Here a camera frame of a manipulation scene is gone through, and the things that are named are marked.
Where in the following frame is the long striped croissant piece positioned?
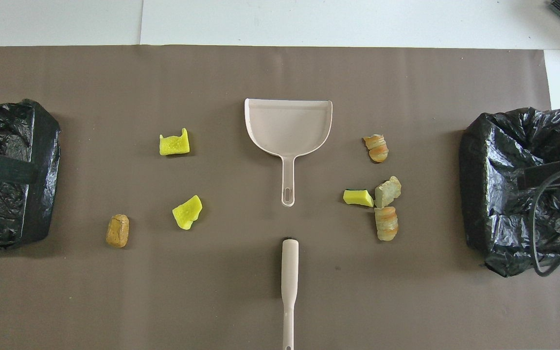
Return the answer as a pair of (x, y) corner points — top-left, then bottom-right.
(375, 207), (399, 242)

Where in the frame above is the yellow sponge with green pad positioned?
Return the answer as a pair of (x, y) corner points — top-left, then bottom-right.
(343, 189), (374, 208)

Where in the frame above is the beige brush with black bristles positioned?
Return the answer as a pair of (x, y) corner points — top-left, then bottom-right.
(281, 237), (299, 350)

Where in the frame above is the brown bread roll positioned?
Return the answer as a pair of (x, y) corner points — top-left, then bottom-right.
(106, 214), (130, 248)

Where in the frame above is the pale toast chunk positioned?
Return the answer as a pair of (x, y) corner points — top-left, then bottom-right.
(375, 176), (402, 209)

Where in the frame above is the short striped croissant piece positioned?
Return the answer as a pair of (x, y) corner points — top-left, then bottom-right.
(363, 134), (389, 163)

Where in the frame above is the notched yellow sponge piece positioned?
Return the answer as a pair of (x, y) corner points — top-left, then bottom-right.
(159, 128), (190, 157)

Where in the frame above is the brown paper table mat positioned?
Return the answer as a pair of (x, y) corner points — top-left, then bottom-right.
(0, 45), (560, 350)

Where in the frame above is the wedge yellow sponge piece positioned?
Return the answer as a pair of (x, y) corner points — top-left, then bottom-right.
(172, 195), (203, 230)

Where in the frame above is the beige plastic dustpan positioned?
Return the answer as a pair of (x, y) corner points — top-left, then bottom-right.
(245, 98), (333, 208)

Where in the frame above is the crumpled black bagged bin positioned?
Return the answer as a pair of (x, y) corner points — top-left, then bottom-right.
(459, 107), (560, 278)

